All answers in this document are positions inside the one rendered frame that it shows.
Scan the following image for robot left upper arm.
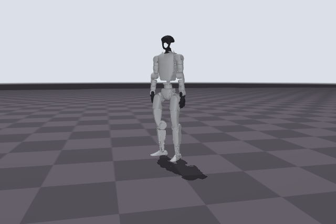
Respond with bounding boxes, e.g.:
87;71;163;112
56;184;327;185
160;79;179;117
174;54;184;79

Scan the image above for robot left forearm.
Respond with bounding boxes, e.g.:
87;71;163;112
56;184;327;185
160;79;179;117
178;73;186;96

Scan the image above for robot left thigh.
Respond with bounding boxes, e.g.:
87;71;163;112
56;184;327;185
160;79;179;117
170;92;181;130

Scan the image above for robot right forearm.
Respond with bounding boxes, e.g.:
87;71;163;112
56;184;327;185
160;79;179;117
150;78;157;94

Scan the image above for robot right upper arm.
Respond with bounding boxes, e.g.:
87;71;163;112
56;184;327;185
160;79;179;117
151;56;159;79

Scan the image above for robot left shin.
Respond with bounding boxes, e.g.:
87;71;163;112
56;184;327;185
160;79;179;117
172;124;182;156

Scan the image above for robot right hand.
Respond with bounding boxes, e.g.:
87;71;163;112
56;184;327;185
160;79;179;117
150;91;155;103

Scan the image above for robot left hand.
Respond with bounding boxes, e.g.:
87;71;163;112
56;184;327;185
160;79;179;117
179;92;185;109

